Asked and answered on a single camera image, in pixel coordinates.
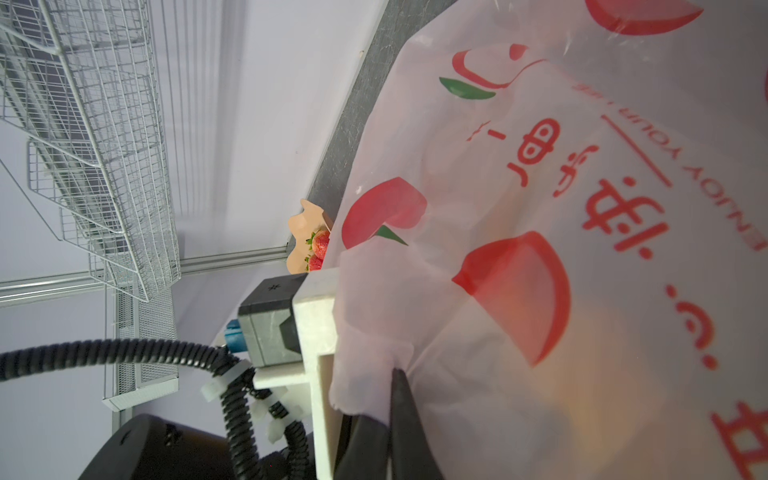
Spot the white mesh box basket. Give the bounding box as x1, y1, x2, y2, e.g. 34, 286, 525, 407
101, 281, 181, 413

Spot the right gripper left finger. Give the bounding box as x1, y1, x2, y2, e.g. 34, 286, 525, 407
334, 415, 390, 480

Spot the pink fruit print plastic bag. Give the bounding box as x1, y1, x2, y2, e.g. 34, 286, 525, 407
327, 1, 767, 479

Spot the white wire wall basket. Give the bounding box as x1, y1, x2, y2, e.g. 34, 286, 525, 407
1, 1, 181, 302

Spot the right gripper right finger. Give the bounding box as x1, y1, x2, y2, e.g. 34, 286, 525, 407
390, 369, 444, 480

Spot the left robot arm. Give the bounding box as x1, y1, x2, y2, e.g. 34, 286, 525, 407
1, 339, 314, 479

